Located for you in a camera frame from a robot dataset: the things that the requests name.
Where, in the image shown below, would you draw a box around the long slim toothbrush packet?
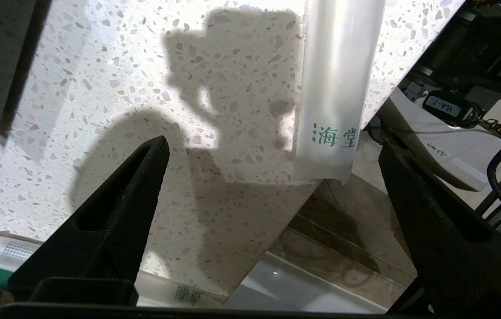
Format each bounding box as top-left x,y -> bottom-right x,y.
0,224 -> 230,309

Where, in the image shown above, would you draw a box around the wide toothbrush packet green label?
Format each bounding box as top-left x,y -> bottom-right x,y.
293,0 -> 387,185

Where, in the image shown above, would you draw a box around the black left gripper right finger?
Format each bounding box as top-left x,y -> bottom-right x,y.
378,142 -> 501,319

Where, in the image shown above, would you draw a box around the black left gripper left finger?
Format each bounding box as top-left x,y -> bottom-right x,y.
8,135 -> 170,306

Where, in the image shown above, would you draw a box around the white bathtub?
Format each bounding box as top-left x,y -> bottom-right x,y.
226,252 -> 388,315

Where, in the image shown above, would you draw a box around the black labelled key fob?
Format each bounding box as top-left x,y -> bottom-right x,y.
423,89 -> 485,130

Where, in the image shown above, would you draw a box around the grey robot wheeled base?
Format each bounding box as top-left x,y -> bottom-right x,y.
366,0 -> 501,242

